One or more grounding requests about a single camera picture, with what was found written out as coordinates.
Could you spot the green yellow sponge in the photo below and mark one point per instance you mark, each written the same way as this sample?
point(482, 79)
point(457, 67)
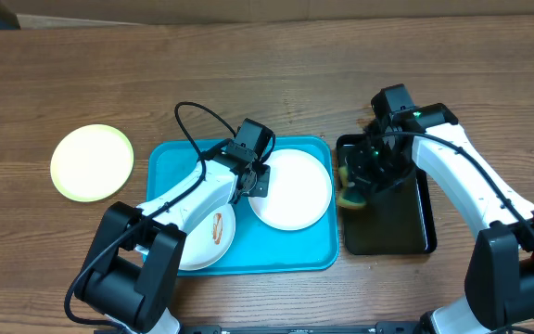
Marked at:
point(349, 196)

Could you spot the white plate top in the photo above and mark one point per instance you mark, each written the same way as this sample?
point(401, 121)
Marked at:
point(299, 191)

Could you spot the black water tray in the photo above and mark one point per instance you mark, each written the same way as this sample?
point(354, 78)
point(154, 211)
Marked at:
point(396, 221)

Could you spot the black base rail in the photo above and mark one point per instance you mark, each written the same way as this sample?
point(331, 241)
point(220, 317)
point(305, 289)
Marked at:
point(384, 327)

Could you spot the yellow-green rimmed plate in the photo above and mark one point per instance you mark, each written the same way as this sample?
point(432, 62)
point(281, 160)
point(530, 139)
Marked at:
point(92, 163)

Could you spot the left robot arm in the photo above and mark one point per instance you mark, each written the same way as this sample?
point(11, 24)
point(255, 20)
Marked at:
point(130, 270)

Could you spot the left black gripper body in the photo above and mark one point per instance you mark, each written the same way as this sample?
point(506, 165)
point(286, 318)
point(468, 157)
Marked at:
point(261, 186)

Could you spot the white plate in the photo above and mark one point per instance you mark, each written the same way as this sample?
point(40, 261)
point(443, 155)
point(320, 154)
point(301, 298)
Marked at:
point(210, 240)
point(299, 191)

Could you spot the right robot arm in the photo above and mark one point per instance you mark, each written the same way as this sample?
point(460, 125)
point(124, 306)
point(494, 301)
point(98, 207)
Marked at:
point(499, 283)

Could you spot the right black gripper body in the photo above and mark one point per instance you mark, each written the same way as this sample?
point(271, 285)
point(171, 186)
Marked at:
point(369, 172)

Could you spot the teal plastic tray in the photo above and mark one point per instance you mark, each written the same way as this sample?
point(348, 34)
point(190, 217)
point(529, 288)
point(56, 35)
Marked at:
point(257, 248)

